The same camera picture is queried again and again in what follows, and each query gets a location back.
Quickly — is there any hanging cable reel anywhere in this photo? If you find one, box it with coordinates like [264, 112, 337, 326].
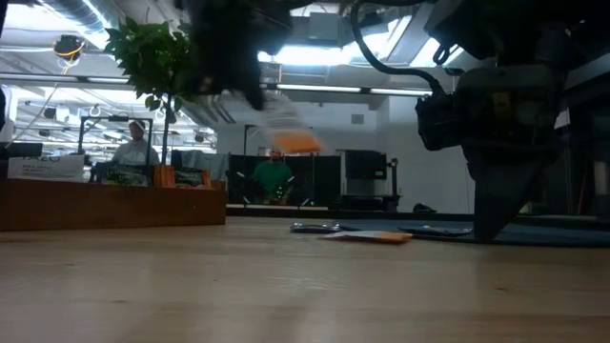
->
[51, 33, 88, 62]

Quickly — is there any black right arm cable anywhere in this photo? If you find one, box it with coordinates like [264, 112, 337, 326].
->
[349, 0, 448, 96]

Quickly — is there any white and orange tea bag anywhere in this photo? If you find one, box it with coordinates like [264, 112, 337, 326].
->
[258, 92, 326, 156]
[6, 153, 87, 184]
[322, 230, 415, 246]

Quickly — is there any black cabinet machine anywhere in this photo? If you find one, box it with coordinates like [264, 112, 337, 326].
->
[345, 150, 402, 212]

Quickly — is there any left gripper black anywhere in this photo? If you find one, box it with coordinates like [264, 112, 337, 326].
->
[187, 0, 293, 112]

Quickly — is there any black computer monitor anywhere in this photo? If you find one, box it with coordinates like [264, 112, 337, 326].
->
[0, 141, 44, 180]

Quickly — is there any black partition screen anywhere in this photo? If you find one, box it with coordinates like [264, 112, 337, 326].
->
[228, 152, 343, 206]

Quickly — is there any ceiling strip light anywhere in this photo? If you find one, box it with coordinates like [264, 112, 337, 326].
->
[259, 83, 433, 98]

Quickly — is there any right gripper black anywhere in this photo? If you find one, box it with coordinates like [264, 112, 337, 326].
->
[454, 65, 569, 243]

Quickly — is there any green plant in black pot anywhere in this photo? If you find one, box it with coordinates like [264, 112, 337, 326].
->
[103, 16, 204, 167]

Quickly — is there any brown wooden box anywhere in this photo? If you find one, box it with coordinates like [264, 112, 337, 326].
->
[0, 178, 228, 233]

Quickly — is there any black aluminium table frame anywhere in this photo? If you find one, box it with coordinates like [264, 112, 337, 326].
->
[226, 204, 610, 221]

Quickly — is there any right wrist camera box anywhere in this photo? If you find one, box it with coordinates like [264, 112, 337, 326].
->
[414, 91, 462, 152]

